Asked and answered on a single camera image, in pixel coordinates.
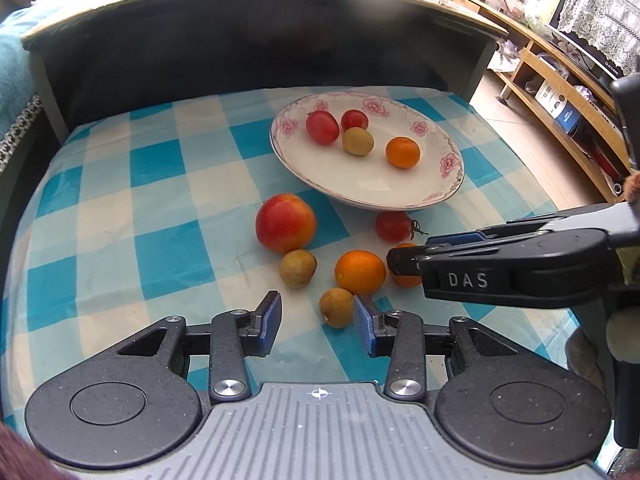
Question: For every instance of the red tomato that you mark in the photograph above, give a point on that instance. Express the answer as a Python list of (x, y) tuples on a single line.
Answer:
[(322, 127), (354, 120), (394, 226)]

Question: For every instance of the brown kiwi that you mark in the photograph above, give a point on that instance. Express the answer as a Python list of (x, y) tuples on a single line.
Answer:
[(298, 268), (337, 307), (358, 141)]

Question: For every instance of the person's right forearm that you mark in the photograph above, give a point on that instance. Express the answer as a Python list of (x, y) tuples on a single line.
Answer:
[(632, 183)]

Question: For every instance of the blue white checkered tablecloth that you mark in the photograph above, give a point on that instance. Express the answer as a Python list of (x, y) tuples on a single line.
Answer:
[(150, 220)]

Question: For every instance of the wooden shelf unit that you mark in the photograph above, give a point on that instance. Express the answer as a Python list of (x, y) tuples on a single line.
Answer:
[(542, 66)]

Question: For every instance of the person's right hand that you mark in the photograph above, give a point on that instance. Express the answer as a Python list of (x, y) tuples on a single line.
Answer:
[(622, 335)]

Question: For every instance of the orange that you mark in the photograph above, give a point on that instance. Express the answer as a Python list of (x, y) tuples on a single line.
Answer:
[(402, 152), (360, 272), (406, 281)]

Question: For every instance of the dark wooden coffee table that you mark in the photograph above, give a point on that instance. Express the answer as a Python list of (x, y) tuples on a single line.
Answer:
[(250, 45)]

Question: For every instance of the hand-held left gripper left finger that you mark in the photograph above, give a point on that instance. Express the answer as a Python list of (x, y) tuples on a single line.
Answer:
[(272, 320)]

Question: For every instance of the white lace cloth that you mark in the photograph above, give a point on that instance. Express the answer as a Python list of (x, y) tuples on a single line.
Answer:
[(600, 10)]

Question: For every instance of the black television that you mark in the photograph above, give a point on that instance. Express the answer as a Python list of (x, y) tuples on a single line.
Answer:
[(592, 60)]

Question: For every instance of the white crumpled bag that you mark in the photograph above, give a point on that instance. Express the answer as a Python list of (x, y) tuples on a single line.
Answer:
[(502, 57)]

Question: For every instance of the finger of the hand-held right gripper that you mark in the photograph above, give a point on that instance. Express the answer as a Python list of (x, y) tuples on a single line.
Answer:
[(450, 238), (402, 260)]

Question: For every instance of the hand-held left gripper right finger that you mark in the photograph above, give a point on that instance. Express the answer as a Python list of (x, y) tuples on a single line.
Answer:
[(364, 327)]

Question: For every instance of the blue box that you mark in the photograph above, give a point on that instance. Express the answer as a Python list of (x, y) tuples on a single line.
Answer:
[(567, 116)]

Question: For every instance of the white floral porcelain bowl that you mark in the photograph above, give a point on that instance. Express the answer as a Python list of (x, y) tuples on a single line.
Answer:
[(370, 180)]

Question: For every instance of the white box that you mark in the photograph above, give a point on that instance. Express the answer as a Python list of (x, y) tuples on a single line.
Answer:
[(547, 93)]

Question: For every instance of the person's left forearm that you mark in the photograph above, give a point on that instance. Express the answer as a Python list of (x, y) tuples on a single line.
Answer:
[(15, 452)]

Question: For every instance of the red yellow apple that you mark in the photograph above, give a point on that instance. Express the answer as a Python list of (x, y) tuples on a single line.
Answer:
[(285, 223)]

